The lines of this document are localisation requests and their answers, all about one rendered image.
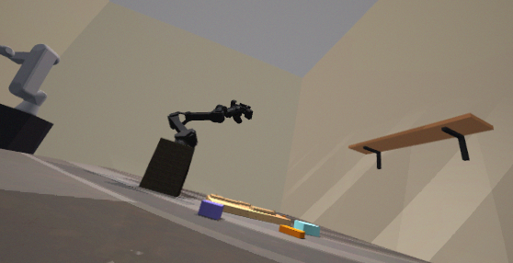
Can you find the purple block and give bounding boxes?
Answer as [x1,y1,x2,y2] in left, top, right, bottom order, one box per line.
[198,200,224,220]

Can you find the light blue flat block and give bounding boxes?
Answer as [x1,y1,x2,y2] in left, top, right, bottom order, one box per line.
[293,220,320,237]

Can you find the orange flat block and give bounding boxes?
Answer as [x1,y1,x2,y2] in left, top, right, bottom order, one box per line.
[279,225,305,238]

